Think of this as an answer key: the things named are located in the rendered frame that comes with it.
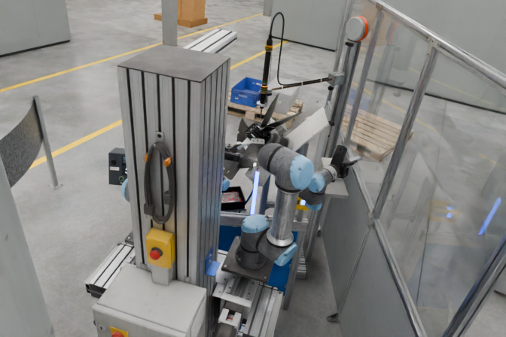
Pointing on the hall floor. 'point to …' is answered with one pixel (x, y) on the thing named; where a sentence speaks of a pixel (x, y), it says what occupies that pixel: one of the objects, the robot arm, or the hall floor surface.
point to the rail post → (294, 270)
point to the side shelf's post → (315, 232)
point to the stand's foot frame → (302, 267)
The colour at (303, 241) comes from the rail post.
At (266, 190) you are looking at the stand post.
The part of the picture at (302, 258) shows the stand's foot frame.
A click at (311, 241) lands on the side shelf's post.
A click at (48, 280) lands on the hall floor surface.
